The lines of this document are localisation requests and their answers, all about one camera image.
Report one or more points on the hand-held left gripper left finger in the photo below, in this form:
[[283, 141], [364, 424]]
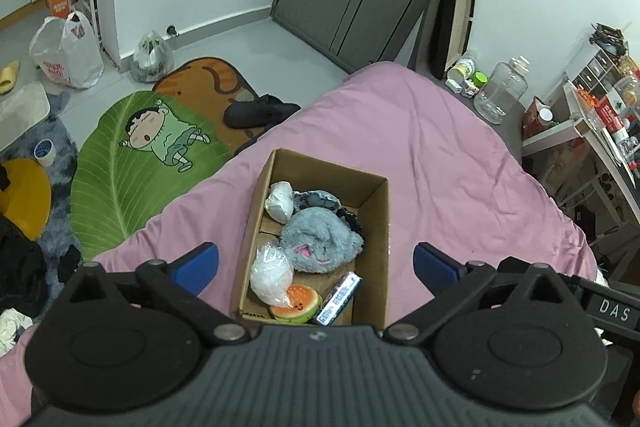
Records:
[[195, 267]]

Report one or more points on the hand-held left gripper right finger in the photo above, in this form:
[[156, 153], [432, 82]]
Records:
[[437, 267]]

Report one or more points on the brown cardboard box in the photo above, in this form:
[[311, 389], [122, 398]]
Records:
[[372, 257]]

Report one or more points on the clear plastic bag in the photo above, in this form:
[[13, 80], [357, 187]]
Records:
[[270, 279]]

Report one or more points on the blue white tissue packet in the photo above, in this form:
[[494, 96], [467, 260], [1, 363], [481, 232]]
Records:
[[340, 297]]

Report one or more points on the white tissue pack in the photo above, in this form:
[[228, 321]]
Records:
[[280, 202]]

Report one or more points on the burger plush toy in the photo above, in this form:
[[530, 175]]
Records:
[[300, 302]]

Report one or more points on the grey plush toy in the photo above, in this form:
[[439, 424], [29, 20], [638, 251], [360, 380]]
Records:
[[315, 237]]

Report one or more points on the grey-blue knitted pouch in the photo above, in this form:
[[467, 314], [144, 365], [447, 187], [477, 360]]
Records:
[[317, 198]]

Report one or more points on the green leaf rug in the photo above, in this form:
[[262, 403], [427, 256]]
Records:
[[110, 187]]

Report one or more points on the pink bed sheet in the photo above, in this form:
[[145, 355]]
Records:
[[425, 147]]

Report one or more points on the black slipper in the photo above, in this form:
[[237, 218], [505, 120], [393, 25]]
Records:
[[260, 112]]

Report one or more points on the red bin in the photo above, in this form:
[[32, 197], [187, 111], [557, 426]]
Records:
[[535, 122]]

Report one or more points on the black clothes pile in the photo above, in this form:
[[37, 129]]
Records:
[[20, 267]]

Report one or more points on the clear water jug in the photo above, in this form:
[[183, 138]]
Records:
[[500, 97]]

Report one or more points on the small toy figure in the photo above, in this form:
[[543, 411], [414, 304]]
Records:
[[471, 89]]

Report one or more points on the tape roll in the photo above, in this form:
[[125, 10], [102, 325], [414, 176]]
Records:
[[47, 161]]

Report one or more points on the white charger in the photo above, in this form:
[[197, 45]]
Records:
[[454, 85]]

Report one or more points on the orange cat rug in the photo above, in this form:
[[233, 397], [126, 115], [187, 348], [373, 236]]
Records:
[[210, 77]]

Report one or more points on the green capped small jar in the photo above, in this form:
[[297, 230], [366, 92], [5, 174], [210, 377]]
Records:
[[480, 78]]

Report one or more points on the white cloth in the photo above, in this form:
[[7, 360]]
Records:
[[12, 332]]

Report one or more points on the red label water bottle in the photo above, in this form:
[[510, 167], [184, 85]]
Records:
[[610, 114]]

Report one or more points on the white supplement bottle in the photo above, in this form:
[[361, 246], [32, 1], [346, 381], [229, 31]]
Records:
[[462, 68]]

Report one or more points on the grey plastic bag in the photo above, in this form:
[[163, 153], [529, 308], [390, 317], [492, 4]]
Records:
[[150, 62]]

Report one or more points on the light grey floor mat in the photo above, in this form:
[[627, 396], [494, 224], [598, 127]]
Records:
[[22, 107]]

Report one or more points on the black door stopper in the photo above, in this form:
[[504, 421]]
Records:
[[172, 31]]

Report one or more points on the white red printed plastic bag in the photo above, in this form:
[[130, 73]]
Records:
[[70, 57]]

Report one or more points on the small drawer organizer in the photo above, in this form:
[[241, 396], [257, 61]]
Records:
[[597, 67]]

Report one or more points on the yellow slipper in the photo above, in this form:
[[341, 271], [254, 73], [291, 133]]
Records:
[[9, 77]]

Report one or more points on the dark toy model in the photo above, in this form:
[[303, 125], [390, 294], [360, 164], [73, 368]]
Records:
[[607, 38]]

